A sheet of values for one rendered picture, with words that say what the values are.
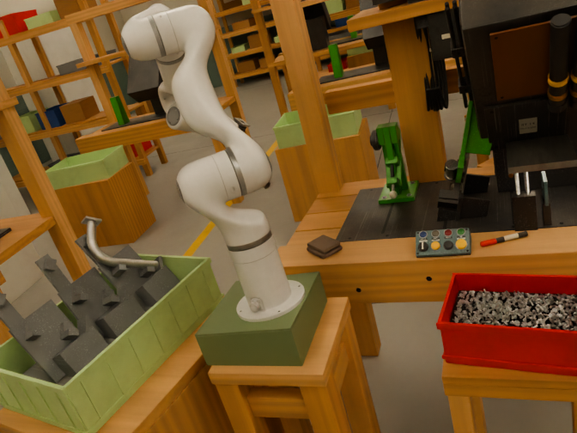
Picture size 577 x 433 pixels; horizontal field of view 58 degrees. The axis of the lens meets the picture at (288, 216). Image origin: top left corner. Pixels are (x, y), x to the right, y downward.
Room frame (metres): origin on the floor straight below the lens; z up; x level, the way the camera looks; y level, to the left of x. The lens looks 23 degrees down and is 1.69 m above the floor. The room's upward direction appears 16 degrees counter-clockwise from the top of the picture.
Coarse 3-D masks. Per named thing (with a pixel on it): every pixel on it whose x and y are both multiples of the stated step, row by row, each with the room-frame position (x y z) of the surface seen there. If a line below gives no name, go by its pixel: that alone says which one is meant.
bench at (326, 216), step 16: (336, 192) 2.00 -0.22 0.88; (352, 192) 1.95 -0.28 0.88; (320, 208) 1.89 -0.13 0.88; (336, 208) 1.85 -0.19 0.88; (304, 224) 1.78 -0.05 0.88; (320, 224) 1.74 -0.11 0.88; (336, 224) 1.70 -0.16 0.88; (304, 240) 1.65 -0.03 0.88; (352, 304) 2.03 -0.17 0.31; (368, 304) 2.04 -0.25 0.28; (352, 320) 2.04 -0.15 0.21; (368, 320) 2.00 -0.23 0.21; (368, 336) 2.01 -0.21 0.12; (368, 352) 2.02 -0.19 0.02
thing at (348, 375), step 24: (336, 360) 1.15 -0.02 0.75; (360, 360) 1.26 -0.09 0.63; (216, 384) 1.12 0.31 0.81; (336, 384) 1.06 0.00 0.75; (360, 384) 1.21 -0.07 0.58; (240, 408) 1.10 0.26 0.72; (264, 408) 1.09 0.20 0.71; (288, 408) 1.06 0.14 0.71; (312, 408) 1.01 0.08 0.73; (336, 408) 1.01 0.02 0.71; (360, 408) 1.22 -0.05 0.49; (240, 432) 1.11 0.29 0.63; (264, 432) 1.12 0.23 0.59; (288, 432) 1.33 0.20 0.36; (312, 432) 1.36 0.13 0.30; (336, 432) 1.00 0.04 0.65; (360, 432) 1.23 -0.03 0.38
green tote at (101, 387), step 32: (192, 288) 1.47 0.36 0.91; (160, 320) 1.34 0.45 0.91; (192, 320) 1.43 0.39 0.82; (0, 352) 1.36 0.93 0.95; (128, 352) 1.23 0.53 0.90; (160, 352) 1.30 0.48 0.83; (0, 384) 1.26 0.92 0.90; (32, 384) 1.14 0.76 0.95; (96, 384) 1.13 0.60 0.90; (128, 384) 1.20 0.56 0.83; (32, 416) 1.22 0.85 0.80; (64, 416) 1.11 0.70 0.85; (96, 416) 1.10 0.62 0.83
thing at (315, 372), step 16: (336, 304) 1.26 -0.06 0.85; (320, 320) 1.20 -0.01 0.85; (336, 320) 1.18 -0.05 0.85; (320, 336) 1.13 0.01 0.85; (336, 336) 1.12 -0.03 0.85; (320, 352) 1.07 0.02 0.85; (336, 352) 1.09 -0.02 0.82; (224, 368) 1.12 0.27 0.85; (240, 368) 1.10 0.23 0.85; (256, 368) 1.08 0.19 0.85; (272, 368) 1.06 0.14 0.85; (288, 368) 1.04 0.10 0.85; (304, 368) 1.03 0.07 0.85; (320, 368) 1.01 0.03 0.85; (224, 384) 1.10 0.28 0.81; (240, 384) 1.08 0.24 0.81; (256, 384) 1.06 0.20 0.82; (272, 384) 1.04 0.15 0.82; (288, 384) 1.03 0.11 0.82; (304, 384) 1.01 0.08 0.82; (320, 384) 0.99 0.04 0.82
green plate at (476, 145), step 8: (472, 104) 1.41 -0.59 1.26; (472, 112) 1.42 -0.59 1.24; (472, 120) 1.43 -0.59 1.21; (472, 128) 1.43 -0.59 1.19; (464, 136) 1.43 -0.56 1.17; (472, 136) 1.43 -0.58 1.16; (464, 144) 1.43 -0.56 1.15; (472, 144) 1.43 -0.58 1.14; (480, 144) 1.42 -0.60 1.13; (488, 144) 1.41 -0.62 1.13; (464, 152) 1.43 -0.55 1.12; (472, 152) 1.43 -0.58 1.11; (480, 152) 1.42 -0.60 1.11; (488, 152) 1.41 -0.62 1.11
